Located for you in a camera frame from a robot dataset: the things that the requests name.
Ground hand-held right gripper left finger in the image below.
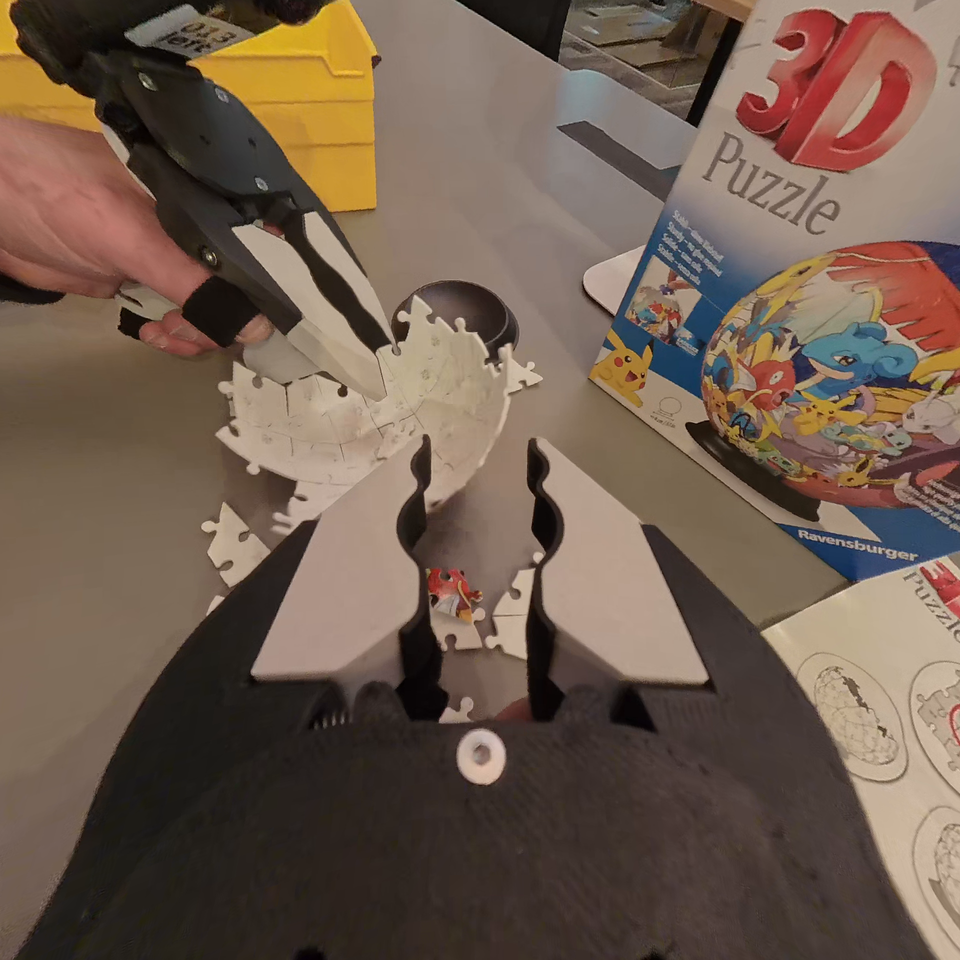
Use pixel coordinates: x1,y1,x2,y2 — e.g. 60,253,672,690
249,433,450,723

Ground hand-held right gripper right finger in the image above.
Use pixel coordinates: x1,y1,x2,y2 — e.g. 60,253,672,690
523,436,711,723

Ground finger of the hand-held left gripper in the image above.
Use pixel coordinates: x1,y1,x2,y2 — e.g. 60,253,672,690
231,221,395,401
285,204,397,355

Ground red fish print puzzle piece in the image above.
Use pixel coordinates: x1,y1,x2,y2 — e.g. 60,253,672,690
425,567,486,624

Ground white puzzle pieces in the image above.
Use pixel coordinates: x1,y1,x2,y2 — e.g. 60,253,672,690
201,480,541,725

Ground white unfinished puzzle ball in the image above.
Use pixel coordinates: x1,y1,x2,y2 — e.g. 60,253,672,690
215,296,545,519

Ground black round ball stand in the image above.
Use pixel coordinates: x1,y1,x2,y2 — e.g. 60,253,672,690
390,281,520,354

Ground colourful puzzle box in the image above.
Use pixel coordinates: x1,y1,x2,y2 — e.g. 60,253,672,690
588,0,960,582

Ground person's left hand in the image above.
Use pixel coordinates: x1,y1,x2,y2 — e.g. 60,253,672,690
0,112,275,359

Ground yellow plastic bin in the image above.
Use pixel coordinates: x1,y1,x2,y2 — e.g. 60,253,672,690
0,0,380,215

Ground white instruction sheet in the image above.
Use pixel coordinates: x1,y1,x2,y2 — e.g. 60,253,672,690
761,555,960,960

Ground black chair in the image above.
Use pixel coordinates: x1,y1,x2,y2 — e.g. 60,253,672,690
457,0,571,61

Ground wooden table with black leg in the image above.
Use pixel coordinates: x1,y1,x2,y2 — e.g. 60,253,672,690
686,0,760,127

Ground white flat base plate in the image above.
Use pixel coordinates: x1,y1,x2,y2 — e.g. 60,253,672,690
582,246,646,316

